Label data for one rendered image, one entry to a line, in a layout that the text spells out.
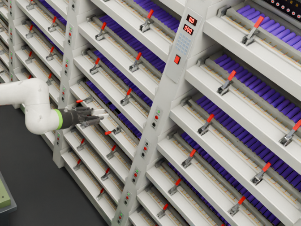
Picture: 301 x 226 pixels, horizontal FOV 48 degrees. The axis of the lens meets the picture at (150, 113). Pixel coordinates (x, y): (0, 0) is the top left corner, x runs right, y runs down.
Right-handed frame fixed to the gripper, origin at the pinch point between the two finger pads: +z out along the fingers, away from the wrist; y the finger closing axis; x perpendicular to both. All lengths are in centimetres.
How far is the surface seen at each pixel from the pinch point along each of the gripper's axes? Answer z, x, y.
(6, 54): 22, 45, 130
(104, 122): 8.4, 8.0, 2.1
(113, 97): 2.5, -10.9, -0.8
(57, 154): 24, 71, 40
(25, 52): 17, 25, 99
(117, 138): 7.7, 8.4, -10.8
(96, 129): 19.0, 24.2, 13.0
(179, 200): 10, 7, -56
